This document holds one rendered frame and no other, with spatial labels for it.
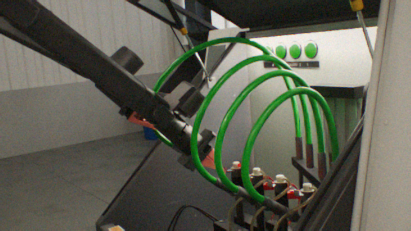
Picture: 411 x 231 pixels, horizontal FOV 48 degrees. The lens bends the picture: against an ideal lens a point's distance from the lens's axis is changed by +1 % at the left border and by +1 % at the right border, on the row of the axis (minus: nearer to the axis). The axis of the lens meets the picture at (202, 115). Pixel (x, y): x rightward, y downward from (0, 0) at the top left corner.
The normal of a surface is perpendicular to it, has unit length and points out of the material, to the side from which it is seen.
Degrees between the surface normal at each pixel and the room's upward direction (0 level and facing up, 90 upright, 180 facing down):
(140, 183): 90
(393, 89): 76
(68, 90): 90
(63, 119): 90
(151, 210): 90
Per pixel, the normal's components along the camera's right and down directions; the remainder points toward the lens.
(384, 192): -0.85, -0.09
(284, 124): -0.85, 0.15
